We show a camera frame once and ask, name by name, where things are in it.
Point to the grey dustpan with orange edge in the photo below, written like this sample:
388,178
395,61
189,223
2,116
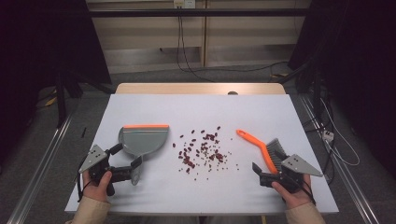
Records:
143,141

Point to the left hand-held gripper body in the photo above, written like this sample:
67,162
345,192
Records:
93,158

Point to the black horizontal bar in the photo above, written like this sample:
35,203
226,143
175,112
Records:
199,12

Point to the orange brush with grey bristles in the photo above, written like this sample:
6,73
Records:
253,141

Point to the white wall socket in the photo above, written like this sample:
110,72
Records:
184,3

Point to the yellow floor tape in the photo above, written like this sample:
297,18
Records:
278,75
51,101

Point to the black metal stand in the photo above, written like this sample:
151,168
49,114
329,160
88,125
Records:
61,102
316,93

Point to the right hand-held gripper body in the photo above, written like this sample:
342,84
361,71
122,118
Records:
295,166

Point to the black curtain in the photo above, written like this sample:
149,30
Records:
46,46
358,62

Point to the aluminium floor rail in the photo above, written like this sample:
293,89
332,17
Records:
40,165
342,174

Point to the dark round table grommet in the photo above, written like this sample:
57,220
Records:
232,93

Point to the white table cover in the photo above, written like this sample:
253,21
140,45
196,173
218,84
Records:
199,112

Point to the white power strip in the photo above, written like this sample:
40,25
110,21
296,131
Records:
328,136

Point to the wooden table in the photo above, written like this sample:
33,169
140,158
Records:
186,88

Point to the person's left hand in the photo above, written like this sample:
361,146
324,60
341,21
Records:
96,191

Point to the person's right hand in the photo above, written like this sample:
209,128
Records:
297,199

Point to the heap of red beans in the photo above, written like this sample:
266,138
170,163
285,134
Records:
204,149

